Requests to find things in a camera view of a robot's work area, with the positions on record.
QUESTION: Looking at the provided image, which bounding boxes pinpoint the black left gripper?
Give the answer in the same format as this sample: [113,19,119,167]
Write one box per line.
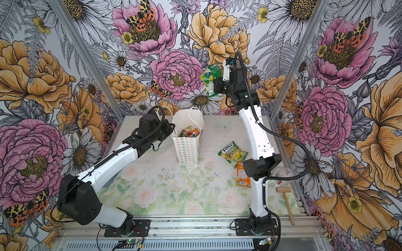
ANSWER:
[149,119,175,143]

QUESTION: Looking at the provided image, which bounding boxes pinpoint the red yellow Fox's fruits bag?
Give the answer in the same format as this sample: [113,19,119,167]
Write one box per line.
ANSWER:
[179,126,200,138]

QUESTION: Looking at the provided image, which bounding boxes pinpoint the white printed paper bag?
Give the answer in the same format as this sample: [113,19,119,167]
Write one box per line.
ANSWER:
[171,107,204,166]

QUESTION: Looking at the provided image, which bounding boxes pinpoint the green Fox's candy bag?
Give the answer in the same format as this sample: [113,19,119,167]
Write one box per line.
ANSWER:
[218,141,248,168]

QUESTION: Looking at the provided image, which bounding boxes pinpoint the orange snack bag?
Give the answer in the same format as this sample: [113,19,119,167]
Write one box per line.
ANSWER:
[236,162,251,188]

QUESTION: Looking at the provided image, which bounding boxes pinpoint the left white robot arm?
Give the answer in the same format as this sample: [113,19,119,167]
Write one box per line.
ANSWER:
[57,120,175,231]

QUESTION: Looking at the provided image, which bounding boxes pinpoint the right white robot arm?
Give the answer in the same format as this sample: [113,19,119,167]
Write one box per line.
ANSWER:
[214,77,282,233]

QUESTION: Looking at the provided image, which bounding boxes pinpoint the clear plastic cup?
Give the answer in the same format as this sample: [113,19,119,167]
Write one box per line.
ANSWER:
[273,166,295,187]

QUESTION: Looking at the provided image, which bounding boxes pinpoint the wooden stick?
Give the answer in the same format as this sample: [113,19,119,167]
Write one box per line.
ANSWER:
[276,187,295,226]

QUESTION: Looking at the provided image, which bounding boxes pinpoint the small green circuit board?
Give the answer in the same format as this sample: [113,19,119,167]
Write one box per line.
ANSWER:
[114,239,143,250]

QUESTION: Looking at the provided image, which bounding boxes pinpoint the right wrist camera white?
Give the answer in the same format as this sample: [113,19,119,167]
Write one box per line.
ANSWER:
[223,58,237,82]

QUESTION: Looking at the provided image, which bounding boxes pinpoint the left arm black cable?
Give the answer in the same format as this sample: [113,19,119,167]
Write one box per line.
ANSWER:
[50,105,167,222]

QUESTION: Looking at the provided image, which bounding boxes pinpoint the right aluminium corner post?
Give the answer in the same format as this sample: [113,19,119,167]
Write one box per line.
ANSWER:
[269,1,328,120]

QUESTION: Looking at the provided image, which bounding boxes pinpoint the aluminium corner post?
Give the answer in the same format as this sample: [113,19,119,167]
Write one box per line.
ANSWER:
[269,1,328,120]
[46,0,125,120]

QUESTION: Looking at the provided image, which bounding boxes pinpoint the left aluminium corner post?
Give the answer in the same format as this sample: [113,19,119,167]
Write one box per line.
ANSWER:
[46,0,125,120]

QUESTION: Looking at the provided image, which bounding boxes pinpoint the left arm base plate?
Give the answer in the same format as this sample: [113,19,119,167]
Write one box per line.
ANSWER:
[104,220,151,237]

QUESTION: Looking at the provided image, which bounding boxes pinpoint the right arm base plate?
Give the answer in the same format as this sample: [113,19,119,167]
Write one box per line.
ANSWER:
[230,218,279,236]

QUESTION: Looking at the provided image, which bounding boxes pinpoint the aluminium front rail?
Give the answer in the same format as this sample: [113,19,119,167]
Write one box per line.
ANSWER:
[53,215,331,251]

